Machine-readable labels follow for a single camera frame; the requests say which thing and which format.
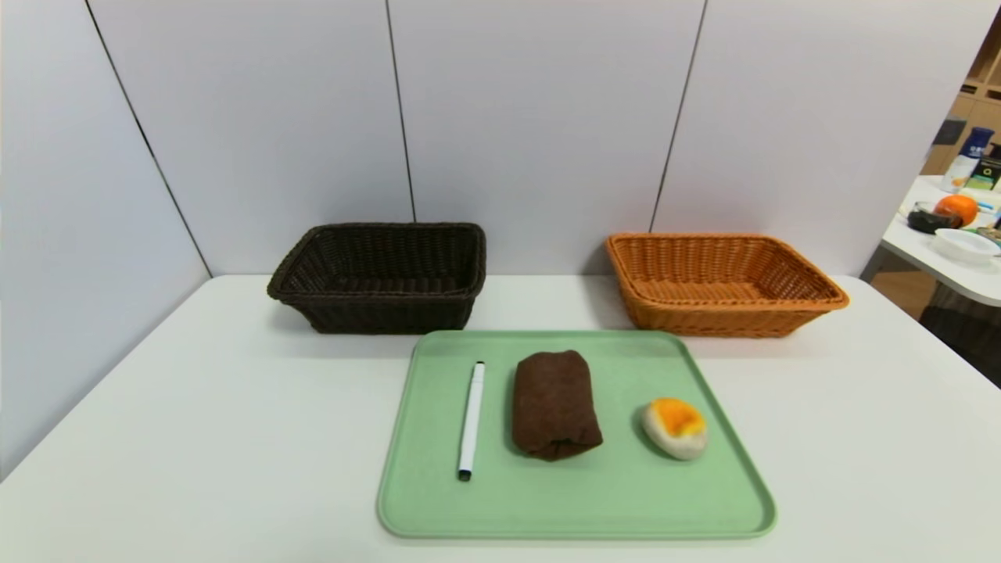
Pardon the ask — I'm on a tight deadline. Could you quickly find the orange wicker basket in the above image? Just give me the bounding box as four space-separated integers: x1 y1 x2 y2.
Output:
606 232 851 339

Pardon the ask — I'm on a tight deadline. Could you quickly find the white bottle blue cap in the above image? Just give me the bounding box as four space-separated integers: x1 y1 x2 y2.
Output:
942 126 996 194

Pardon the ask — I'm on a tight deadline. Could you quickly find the white orange felt bun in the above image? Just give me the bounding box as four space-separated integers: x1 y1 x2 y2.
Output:
641 397 709 461

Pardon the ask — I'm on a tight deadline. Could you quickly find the white side table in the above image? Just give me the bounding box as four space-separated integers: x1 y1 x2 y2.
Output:
881 174 1001 307

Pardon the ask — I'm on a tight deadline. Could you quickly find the light green plastic tray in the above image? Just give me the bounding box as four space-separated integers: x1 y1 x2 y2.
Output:
376 329 778 541

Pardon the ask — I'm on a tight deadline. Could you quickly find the black green box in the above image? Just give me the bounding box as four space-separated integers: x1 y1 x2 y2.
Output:
966 156 1001 192

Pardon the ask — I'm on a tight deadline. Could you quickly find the orange round fruit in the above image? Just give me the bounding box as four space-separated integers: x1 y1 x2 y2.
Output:
935 194 980 228

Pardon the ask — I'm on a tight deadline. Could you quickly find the white marker pen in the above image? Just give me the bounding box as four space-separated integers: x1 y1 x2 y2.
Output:
457 360 486 482

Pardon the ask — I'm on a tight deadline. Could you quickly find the brown towel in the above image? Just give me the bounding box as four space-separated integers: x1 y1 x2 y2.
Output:
512 350 605 462

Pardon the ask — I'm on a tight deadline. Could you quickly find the dark brown wicker basket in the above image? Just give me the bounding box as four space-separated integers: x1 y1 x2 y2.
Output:
267 222 487 335

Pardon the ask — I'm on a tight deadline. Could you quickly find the black dish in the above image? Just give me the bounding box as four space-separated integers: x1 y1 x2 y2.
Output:
907 202 964 234

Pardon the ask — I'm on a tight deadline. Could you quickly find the white plastic bowl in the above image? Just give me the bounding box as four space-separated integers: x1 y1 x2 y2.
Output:
932 228 1001 264

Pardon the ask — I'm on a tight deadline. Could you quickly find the wooden shelf unit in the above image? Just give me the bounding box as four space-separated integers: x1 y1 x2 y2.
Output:
921 16 1001 177

